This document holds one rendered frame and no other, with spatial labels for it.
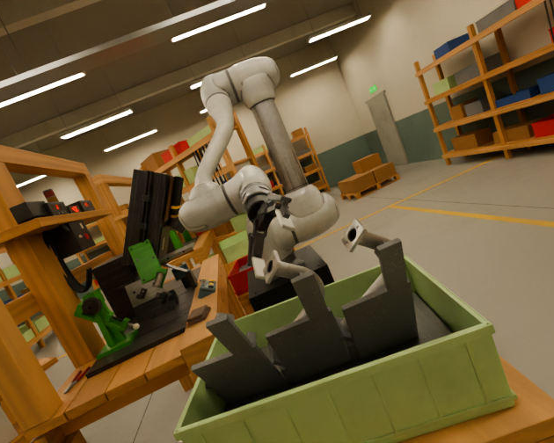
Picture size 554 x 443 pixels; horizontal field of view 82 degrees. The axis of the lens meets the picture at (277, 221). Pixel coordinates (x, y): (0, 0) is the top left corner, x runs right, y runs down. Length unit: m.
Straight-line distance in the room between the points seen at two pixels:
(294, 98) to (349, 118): 2.02
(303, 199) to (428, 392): 0.81
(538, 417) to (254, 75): 1.24
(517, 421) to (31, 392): 1.33
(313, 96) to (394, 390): 11.08
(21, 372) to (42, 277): 0.46
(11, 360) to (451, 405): 1.26
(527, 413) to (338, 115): 11.13
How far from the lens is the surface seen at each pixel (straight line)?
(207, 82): 1.38
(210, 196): 0.93
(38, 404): 1.44
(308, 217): 1.27
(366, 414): 0.70
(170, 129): 11.06
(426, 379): 0.68
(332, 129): 11.46
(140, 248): 1.84
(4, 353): 1.40
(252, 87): 1.33
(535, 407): 0.78
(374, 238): 0.64
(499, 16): 6.15
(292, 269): 0.64
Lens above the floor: 1.34
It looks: 9 degrees down
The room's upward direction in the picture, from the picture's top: 23 degrees counter-clockwise
